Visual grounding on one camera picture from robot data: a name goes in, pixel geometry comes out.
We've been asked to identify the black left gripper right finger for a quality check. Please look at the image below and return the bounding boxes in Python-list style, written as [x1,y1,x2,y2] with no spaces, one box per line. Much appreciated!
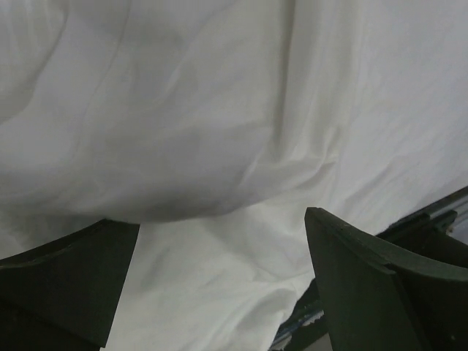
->
[305,208,467,350]

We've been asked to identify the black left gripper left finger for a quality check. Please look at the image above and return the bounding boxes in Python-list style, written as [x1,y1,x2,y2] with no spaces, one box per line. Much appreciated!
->
[1,220,140,350]

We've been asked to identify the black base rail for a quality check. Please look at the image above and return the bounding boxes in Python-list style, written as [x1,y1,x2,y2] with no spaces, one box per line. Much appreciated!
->
[271,189,467,350]

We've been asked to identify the white t shirt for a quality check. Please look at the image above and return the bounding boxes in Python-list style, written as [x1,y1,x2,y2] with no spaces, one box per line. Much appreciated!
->
[1,1,467,350]

